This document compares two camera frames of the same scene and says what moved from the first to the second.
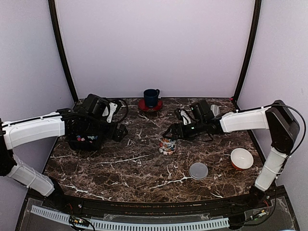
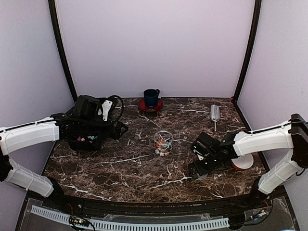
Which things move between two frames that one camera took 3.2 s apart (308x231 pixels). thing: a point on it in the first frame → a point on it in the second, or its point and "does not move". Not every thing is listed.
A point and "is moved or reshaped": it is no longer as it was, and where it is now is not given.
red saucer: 142,106 does not move
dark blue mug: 151,96 does not move
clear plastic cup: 167,146 is moved or reshaped
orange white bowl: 241,159 does not move
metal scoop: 215,109 does not move
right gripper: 182,134 → 201,171
